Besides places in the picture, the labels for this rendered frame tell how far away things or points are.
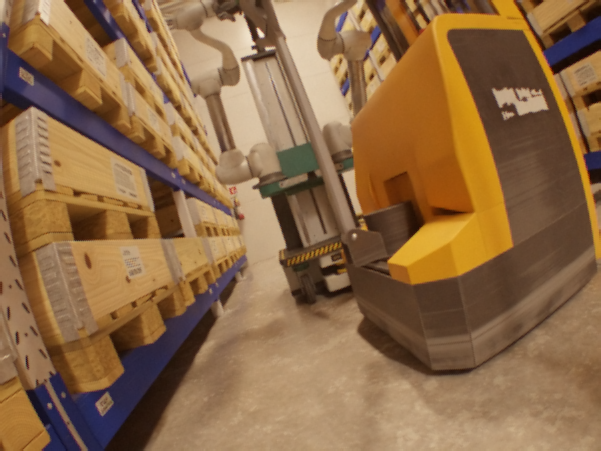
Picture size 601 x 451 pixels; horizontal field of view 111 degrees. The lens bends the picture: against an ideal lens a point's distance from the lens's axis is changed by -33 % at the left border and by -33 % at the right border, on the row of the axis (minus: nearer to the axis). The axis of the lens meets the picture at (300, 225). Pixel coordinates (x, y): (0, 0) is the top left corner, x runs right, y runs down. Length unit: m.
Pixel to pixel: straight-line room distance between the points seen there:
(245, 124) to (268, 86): 4.63
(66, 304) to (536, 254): 1.11
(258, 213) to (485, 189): 5.96
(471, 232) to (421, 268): 0.14
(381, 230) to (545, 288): 0.52
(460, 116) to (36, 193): 0.97
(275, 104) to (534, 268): 1.92
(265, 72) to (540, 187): 1.99
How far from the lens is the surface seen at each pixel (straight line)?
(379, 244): 0.98
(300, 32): 8.19
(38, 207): 0.77
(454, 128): 0.73
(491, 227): 0.75
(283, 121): 2.22
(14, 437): 0.57
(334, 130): 1.98
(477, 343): 0.78
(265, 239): 6.48
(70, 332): 0.75
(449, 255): 0.68
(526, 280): 0.85
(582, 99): 2.82
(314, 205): 2.11
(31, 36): 1.06
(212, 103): 1.98
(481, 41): 0.94
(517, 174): 0.83
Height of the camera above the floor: 0.49
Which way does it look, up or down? 1 degrees down
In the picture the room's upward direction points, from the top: 19 degrees counter-clockwise
